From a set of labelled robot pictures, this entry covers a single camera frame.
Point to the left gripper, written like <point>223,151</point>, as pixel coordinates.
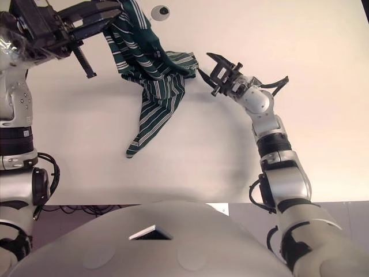
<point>62,43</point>

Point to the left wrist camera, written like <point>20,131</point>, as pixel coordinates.
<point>30,20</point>

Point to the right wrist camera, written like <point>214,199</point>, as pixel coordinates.
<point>221,73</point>

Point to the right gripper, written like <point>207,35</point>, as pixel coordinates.
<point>235,73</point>

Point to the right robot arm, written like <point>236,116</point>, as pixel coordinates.
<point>288,179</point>

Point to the green white striped T-shirt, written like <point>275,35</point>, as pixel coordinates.
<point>152,95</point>

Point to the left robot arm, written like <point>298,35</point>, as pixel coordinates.
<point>18,96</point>

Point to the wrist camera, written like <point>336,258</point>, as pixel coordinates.
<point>221,73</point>
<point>30,20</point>

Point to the robot body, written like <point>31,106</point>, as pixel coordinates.
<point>144,259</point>

